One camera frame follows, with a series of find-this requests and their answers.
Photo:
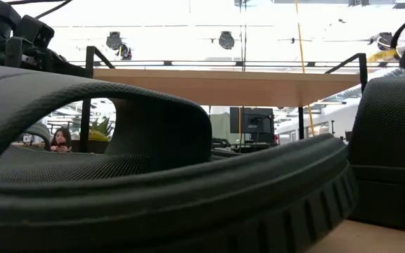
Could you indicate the black computer monitor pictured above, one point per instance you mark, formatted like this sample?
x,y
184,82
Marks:
x,y
251,123

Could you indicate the dark planter box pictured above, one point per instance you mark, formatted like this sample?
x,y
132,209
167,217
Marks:
x,y
98,147

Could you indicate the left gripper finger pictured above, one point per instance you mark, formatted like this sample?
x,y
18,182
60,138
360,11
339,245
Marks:
x,y
70,66

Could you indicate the green potted plant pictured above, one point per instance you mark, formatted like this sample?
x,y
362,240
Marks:
x,y
102,130

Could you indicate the thin black vertical pole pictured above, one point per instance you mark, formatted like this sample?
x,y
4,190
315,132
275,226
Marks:
x,y
245,35

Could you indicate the large dark grey slide sandal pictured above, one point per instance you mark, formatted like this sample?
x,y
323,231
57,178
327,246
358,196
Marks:
x,y
153,211

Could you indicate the black ceiling spotlight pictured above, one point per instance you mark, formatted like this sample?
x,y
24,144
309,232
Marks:
x,y
126,52
384,40
226,39
114,40

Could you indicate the wooden shelf board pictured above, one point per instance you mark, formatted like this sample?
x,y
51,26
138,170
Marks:
x,y
223,88

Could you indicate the wooden shelf with black frame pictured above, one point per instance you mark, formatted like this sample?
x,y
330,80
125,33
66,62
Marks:
x,y
85,123

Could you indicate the person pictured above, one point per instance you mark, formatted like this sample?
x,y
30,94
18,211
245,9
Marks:
x,y
61,138

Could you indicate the yellow ceiling pipe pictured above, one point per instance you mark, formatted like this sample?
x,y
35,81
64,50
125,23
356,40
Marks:
x,y
383,56

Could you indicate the black horizontal rail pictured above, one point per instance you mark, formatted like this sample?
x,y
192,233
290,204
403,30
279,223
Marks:
x,y
188,63

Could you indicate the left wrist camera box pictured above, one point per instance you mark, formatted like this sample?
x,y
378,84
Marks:
x,y
35,31

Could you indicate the person's phone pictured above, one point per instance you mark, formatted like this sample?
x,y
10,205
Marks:
x,y
61,144

